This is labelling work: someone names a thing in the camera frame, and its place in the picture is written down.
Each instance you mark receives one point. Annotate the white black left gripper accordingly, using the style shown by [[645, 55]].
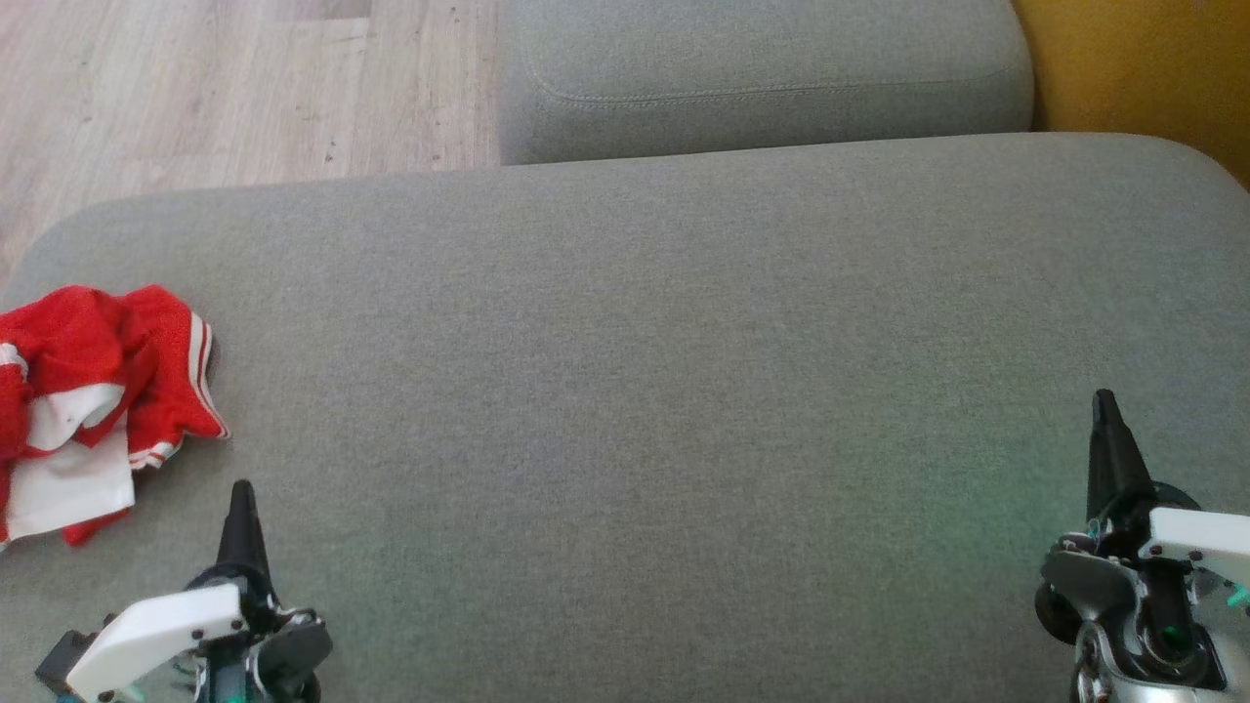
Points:
[[156, 625]]

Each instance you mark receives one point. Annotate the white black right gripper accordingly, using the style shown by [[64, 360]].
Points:
[[1152, 605]]

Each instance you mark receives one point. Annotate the red and white garment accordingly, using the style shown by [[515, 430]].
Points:
[[88, 391]]

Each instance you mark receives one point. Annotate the large grey sofa seat cushion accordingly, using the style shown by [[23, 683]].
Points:
[[684, 391]]

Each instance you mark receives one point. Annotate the small grey sofa cushion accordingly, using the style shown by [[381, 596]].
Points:
[[762, 68]]

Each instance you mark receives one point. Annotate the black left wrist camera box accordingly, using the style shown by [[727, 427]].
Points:
[[68, 656]]

